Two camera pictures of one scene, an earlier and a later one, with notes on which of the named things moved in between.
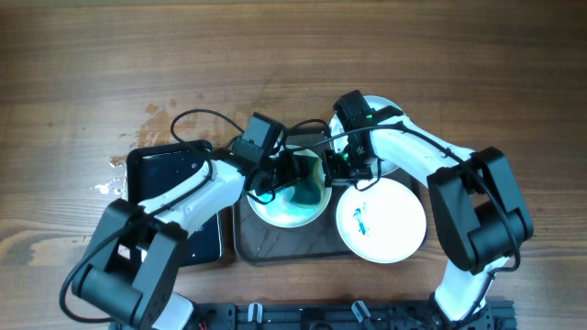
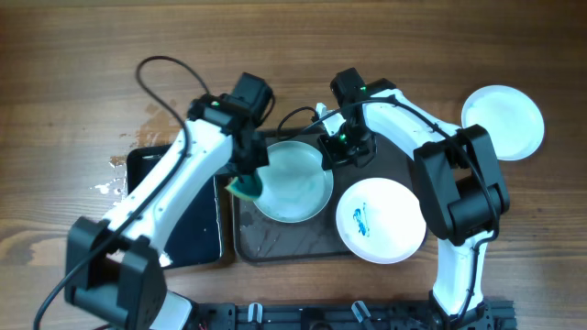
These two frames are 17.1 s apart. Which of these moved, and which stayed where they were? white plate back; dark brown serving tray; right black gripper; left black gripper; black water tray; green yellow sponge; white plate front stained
Moved: green yellow sponge; right black gripper; left black gripper; white plate back
Stayed: dark brown serving tray; black water tray; white plate front stained
